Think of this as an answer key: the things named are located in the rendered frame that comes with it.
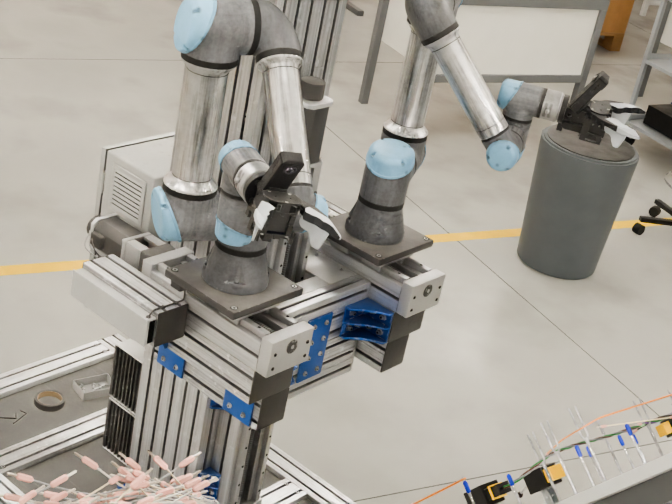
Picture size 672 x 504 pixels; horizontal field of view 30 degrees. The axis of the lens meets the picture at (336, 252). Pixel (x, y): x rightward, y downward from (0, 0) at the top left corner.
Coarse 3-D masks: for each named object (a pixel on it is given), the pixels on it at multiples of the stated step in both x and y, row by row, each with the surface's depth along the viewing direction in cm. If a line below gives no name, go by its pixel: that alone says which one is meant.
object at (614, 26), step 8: (616, 0) 939; (624, 0) 943; (632, 0) 946; (608, 8) 940; (616, 8) 943; (624, 8) 946; (608, 16) 943; (616, 16) 947; (624, 16) 950; (608, 24) 947; (616, 24) 951; (624, 24) 954; (608, 32) 951; (616, 32) 954; (624, 32) 958; (600, 40) 975; (608, 40) 960; (616, 40) 958; (608, 48) 961; (616, 48) 962
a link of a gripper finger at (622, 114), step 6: (612, 108) 306; (618, 108) 305; (624, 108) 306; (630, 108) 306; (636, 108) 306; (612, 114) 307; (618, 114) 307; (624, 114) 308; (630, 114) 308; (624, 120) 309
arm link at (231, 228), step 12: (228, 204) 237; (240, 204) 237; (216, 216) 241; (228, 216) 238; (240, 216) 238; (216, 228) 242; (228, 228) 239; (240, 228) 239; (228, 240) 241; (240, 240) 241
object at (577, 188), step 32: (544, 160) 569; (576, 160) 556; (608, 160) 557; (544, 192) 572; (576, 192) 563; (608, 192) 563; (544, 224) 577; (576, 224) 570; (608, 224) 577; (544, 256) 582; (576, 256) 579
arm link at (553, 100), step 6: (552, 90) 305; (546, 96) 303; (552, 96) 303; (558, 96) 303; (546, 102) 303; (552, 102) 302; (558, 102) 302; (546, 108) 303; (552, 108) 303; (558, 108) 302; (540, 114) 304; (546, 114) 304; (552, 114) 303; (558, 114) 303; (552, 120) 305
